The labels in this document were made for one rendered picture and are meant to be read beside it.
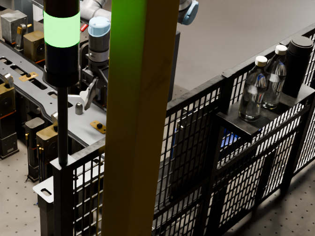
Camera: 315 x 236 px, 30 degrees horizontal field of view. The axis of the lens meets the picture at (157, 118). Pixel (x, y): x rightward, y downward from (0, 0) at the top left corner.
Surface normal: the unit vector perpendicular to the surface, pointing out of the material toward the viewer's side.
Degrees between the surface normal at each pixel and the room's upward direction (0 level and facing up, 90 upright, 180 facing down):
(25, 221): 0
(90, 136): 0
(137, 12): 90
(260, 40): 0
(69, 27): 90
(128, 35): 90
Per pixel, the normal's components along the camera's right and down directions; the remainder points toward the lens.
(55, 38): -0.26, 0.56
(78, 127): 0.09, -0.80
